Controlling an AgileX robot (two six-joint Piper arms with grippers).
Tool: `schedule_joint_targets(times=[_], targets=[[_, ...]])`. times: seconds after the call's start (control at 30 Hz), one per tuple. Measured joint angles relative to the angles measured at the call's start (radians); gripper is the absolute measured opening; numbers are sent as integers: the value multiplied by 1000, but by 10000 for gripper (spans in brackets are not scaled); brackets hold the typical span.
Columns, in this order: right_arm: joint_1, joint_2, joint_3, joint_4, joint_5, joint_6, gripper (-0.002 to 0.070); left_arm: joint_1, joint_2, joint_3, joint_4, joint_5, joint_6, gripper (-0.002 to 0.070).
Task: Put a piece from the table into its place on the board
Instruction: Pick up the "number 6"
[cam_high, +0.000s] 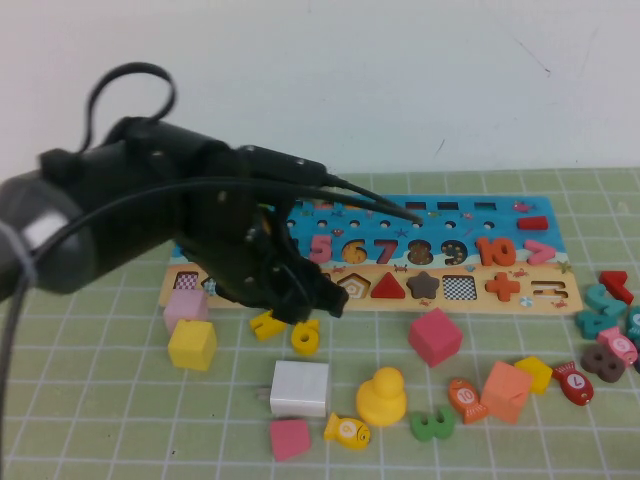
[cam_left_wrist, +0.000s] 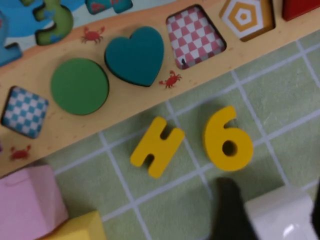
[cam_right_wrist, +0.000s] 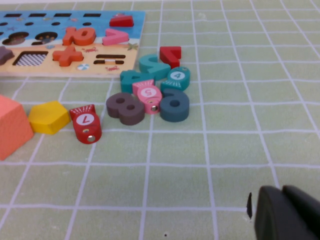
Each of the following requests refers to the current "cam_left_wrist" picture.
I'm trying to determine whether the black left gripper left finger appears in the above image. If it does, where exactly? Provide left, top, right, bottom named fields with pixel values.
left=211, top=176, right=256, bottom=240

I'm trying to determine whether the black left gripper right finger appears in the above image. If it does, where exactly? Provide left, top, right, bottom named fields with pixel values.
left=308, top=178, right=320, bottom=240

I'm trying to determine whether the yellow wooden number six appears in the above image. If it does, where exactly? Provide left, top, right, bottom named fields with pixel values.
left=202, top=105, right=255, bottom=172

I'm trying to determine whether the wooden number shape puzzle board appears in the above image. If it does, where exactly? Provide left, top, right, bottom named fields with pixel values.
left=0, top=0, right=320, bottom=179

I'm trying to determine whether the teal wooden heart piece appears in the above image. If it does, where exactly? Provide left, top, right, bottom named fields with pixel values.
left=103, top=26, right=165, bottom=88

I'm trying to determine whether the green wooden circle piece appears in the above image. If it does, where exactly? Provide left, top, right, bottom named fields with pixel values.
left=50, top=57, right=110, bottom=116

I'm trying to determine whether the red wooden triangle piece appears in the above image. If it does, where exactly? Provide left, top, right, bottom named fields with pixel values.
left=281, top=0, right=320, bottom=22

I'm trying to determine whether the white cube plug adapter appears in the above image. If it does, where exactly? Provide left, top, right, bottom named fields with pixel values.
left=243, top=186, right=317, bottom=240

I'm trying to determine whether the green grid pattern table mat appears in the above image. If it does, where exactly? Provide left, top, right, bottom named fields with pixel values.
left=44, top=29, right=320, bottom=240

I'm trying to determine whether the yellow wooden equals sign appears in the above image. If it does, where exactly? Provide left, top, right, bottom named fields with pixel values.
left=129, top=116, right=186, bottom=179

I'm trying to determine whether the yellow cube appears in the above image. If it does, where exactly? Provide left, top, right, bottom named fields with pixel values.
left=42, top=209, right=108, bottom=240

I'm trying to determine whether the light pink cube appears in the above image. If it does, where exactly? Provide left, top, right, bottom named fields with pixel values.
left=0, top=163, right=70, bottom=240

